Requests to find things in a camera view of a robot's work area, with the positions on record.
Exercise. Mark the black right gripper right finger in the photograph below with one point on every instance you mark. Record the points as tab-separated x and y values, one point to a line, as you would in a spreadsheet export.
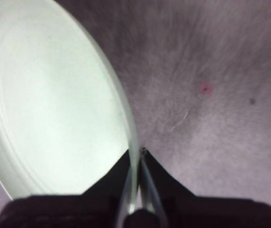
208	213

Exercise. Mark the pale green round plate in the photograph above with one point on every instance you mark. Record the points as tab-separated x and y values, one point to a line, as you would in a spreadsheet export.
54	95

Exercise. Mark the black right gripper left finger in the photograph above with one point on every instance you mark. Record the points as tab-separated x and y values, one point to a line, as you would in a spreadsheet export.
66	211

